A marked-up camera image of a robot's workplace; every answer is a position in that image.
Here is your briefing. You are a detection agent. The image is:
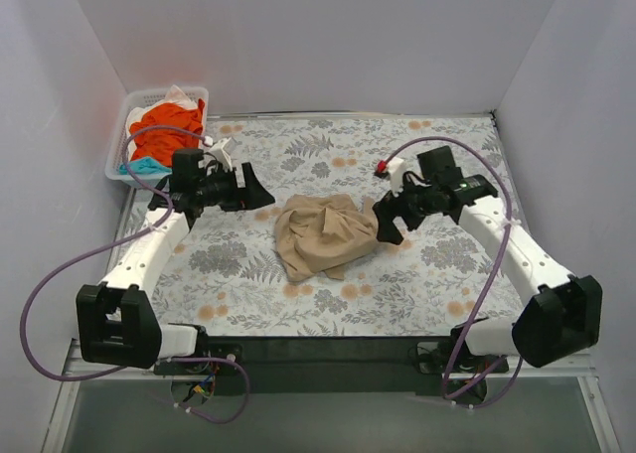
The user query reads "beige t shirt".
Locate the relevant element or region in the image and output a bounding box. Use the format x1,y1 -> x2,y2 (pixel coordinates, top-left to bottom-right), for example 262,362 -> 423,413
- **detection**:
274,194 -> 379,282

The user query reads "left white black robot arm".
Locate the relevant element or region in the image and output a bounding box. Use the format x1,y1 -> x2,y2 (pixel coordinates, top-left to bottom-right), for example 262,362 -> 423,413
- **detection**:
76,148 -> 275,369

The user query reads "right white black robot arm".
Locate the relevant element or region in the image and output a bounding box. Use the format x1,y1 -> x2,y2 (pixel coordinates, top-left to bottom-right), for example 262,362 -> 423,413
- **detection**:
373,146 -> 602,368

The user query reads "teal t shirt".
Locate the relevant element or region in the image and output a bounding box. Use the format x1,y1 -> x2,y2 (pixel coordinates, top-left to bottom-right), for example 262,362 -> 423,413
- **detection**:
118,157 -> 172,176

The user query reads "orange t shirt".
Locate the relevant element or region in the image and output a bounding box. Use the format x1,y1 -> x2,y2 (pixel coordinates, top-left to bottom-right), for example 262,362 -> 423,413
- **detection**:
126,98 -> 206,168

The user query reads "floral patterned table mat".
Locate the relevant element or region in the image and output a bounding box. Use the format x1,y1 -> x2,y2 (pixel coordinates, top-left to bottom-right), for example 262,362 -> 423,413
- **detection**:
97,114 -> 523,339

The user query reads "white t shirt in basket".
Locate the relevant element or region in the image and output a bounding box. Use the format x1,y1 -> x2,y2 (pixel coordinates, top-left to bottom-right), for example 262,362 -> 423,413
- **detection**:
163,84 -> 199,110

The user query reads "white plastic laundry basket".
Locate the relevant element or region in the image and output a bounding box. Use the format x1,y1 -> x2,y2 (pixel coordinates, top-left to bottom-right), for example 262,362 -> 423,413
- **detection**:
105,85 -> 209,187

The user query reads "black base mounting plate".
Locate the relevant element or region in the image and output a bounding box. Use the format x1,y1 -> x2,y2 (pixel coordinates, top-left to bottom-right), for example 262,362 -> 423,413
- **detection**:
153,337 -> 508,399

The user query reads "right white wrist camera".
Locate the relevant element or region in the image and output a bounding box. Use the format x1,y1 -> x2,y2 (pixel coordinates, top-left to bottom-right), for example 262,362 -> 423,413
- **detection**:
374,157 -> 407,196

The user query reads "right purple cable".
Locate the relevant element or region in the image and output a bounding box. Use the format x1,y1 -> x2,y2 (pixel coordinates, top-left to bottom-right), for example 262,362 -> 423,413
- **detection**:
382,137 -> 523,409

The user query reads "purple cable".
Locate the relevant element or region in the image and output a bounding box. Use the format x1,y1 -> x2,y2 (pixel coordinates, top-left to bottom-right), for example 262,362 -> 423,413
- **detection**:
382,137 -> 523,409
19,132 -> 249,424

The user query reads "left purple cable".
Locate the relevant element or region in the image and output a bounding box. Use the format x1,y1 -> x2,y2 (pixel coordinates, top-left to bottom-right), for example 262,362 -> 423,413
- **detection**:
19,132 -> 249,424

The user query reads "aluminium frame rail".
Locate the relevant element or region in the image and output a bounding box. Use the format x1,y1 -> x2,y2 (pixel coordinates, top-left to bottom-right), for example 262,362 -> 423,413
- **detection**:
43,349 -> 620,452

